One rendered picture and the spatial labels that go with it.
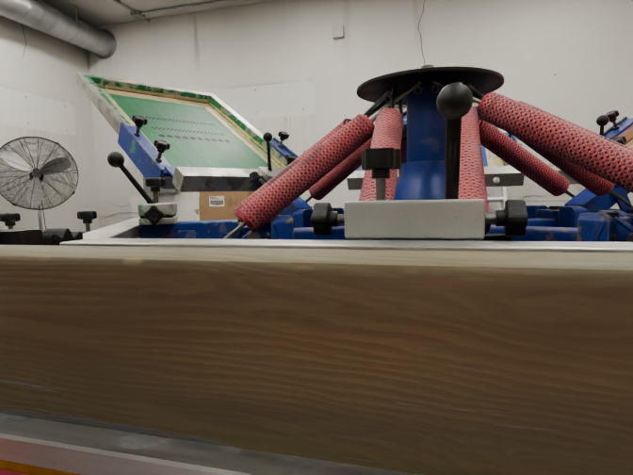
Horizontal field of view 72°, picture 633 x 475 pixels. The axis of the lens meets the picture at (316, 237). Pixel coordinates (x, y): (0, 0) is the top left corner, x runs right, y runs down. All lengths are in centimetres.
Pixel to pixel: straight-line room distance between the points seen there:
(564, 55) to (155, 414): 445
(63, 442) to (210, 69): 488
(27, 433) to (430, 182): 81
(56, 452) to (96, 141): 558
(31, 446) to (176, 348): 6
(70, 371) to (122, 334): 3
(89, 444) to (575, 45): 450
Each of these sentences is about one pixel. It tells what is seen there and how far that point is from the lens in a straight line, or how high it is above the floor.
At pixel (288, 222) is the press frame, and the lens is 80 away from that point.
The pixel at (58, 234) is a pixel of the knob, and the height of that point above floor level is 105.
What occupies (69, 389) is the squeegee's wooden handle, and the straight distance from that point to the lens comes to 20.
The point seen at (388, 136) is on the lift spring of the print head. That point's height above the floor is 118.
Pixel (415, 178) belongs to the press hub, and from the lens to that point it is 92.
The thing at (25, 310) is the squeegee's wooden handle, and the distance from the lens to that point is 20.
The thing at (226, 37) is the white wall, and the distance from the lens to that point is 502.
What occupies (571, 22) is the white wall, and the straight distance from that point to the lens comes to 461.
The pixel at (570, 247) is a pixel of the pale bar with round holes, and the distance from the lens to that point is 37.
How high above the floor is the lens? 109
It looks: 6 degrees down
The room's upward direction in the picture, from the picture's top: 1 degrees counter-clockwise
